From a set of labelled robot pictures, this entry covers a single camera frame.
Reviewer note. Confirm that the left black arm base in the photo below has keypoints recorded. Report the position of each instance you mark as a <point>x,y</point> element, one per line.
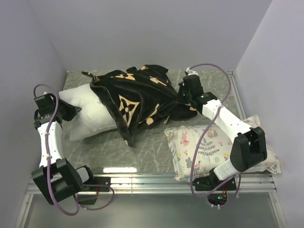
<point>92,190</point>

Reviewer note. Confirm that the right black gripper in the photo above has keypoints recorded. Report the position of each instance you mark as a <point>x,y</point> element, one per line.
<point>181,88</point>

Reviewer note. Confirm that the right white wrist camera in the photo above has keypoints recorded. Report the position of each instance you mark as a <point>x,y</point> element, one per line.
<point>189,72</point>

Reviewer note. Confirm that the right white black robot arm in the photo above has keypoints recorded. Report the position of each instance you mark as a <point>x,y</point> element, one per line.
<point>248,143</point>

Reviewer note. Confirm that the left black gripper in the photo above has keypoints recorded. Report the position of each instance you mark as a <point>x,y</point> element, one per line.
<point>72,110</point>

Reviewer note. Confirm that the black pillowcase with tan flowers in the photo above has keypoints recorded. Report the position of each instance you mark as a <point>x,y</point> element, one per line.
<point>139,98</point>

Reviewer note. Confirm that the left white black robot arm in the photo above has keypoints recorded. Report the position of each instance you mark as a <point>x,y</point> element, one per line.
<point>54,170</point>

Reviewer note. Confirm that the aluminium mounting rail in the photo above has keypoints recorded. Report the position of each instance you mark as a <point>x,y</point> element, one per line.
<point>164,183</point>

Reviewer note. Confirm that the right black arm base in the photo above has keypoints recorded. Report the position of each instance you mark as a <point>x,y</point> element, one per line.
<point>218,193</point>

